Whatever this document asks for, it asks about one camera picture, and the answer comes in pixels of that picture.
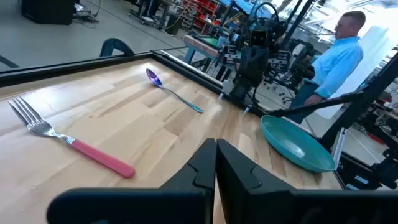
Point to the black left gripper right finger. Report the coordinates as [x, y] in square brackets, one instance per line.
[242, 186]

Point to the blue metal frame table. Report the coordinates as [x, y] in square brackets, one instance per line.
[199, 46]

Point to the iridescent purple blue spoon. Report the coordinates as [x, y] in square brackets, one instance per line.
[154, 77]

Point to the green bowl with plate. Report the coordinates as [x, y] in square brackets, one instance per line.
[295, 143]

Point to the black cabinet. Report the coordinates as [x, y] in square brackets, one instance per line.
[46, 11]

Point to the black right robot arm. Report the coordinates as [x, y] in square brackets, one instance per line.
[253, 62]

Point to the black aluminium table frame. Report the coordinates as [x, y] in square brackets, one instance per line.
[77, 63]

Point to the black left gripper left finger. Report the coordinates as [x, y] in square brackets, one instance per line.
[199, 174]

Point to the red storage bin shelf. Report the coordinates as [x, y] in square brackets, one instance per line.
[205, 12]

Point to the person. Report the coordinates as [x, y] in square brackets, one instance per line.
[335, 62]

